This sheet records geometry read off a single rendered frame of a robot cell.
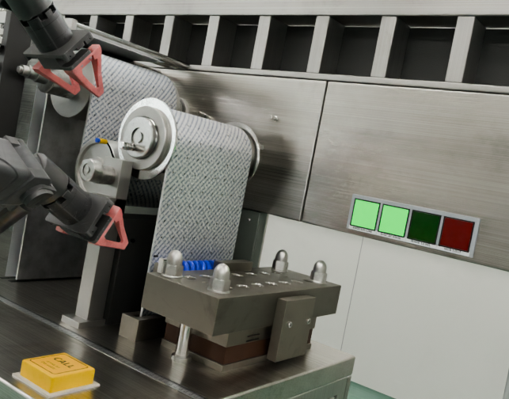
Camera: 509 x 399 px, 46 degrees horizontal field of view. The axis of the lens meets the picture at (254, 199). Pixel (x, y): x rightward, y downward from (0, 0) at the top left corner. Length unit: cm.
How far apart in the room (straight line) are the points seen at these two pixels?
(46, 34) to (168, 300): 45
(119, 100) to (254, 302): 53
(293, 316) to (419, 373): 266
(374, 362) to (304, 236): 90
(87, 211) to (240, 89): 60
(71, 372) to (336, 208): 62
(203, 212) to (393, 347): 271
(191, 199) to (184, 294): 22
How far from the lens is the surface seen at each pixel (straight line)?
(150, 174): 109
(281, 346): 108
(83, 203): 93
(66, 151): 140
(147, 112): 110
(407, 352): 372
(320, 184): 125
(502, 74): 123
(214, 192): 117
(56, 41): 97
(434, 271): 361
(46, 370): 86
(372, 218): 118
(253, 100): 138
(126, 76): 131
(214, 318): 94
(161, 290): 101
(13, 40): 126
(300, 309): 110
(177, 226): 111
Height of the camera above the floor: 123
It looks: 3 degrees down
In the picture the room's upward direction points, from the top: 11 degrees clockwise
